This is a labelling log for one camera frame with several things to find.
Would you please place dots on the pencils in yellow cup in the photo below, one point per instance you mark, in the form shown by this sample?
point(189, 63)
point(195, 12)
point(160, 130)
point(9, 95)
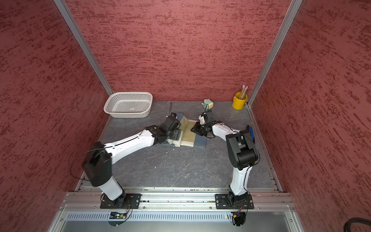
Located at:
point(243, 92)

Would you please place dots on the white perforated plastic basket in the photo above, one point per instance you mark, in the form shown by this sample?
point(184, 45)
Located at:
point(129, 105)

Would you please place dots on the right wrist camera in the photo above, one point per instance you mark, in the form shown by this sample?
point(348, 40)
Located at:
point(206, 118)

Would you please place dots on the yellow cup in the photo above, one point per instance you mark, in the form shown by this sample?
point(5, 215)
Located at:
point(238, 103)

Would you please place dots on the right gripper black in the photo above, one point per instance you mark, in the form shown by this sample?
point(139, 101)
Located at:
point(197, 130)

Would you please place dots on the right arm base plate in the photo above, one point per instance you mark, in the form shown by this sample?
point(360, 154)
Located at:
point(230, 201)

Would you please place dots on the left controller board with wires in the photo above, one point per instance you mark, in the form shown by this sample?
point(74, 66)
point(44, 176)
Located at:
point(115, 218)

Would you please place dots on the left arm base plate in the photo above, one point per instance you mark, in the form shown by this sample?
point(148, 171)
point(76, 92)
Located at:
point(126, 201)

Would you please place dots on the green pencil sharpener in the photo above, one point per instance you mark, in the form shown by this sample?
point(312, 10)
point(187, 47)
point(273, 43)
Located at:
point(208, 104)

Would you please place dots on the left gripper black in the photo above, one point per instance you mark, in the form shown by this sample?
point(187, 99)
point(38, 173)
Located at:
point(177, 134)

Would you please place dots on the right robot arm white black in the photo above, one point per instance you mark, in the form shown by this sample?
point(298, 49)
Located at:
point(243, 155)

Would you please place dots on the right aluminium corner post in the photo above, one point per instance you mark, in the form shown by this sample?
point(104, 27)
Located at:
point(287, 21)

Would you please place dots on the right controller board with wires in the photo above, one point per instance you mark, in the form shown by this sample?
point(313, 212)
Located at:
point(238, 219)

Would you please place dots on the left aluminium corner post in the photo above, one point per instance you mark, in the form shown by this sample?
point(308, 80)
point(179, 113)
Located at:
point(67, 15)

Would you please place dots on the aluminium front rail frame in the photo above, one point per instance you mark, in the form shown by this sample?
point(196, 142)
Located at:
point(157, 204)

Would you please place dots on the aluminium corner post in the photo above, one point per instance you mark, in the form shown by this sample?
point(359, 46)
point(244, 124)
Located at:
point(287, 21)
point(67, 15)

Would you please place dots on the blue beige white patchwork pillowcase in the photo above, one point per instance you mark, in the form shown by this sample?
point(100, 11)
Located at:
point(187, 137)

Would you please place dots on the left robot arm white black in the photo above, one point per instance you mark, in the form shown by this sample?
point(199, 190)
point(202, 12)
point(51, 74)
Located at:
point(99, 160)

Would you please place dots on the controller board with wires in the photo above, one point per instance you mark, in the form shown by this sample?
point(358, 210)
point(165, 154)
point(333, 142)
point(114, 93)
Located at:
point(115, 218)
point(238, 219)

